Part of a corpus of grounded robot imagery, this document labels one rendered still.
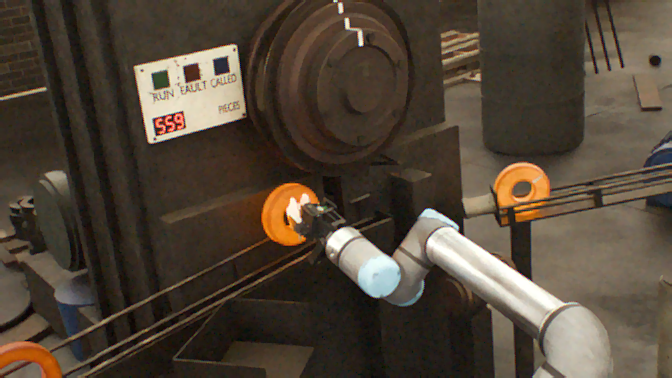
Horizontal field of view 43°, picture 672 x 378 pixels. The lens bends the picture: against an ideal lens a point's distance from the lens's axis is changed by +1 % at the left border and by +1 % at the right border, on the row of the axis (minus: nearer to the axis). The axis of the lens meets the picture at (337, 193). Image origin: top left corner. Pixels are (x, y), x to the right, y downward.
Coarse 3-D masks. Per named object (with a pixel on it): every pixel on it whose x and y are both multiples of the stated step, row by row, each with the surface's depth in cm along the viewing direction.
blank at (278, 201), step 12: (276, 192) 208; (288, 192) 209; (300, 192) 211; (312, 192) 213; (264, 204) 209; (276, 204) 207; (288, 204) 210; (264, 216) 208; (276, 216) 208; (276, 228) 209; (288, 228) 211; (276, 240) 210; (288, 240) 212; (300, 240) 214
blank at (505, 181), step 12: (516, 168) 241; (528, 168) 241; (504, 180) 242; (516, 180) 243; (528, 180) 243; (540, 180) 243; (504, 192) 244; (540, 192) 244; (504, 204) 245; (528, 204) 245
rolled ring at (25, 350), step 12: (0, 348) 179; (12, 348) 179; (24, 348) 180; (36, 348) 182; (0, 360) 178; (12, 360) 179; (24, 360) 181; (36, 360) 182; (48, 360) 184; (48, 372) 185; (60, 372) 186
